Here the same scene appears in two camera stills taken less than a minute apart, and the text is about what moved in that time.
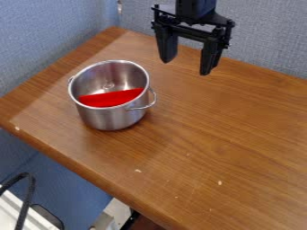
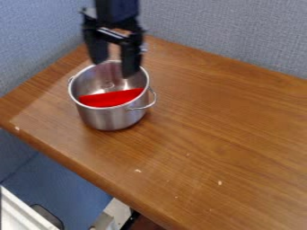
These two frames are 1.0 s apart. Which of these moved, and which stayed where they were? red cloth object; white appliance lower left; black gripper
Moved: black gripper
Stayed: red cloth object; white appliance lower left
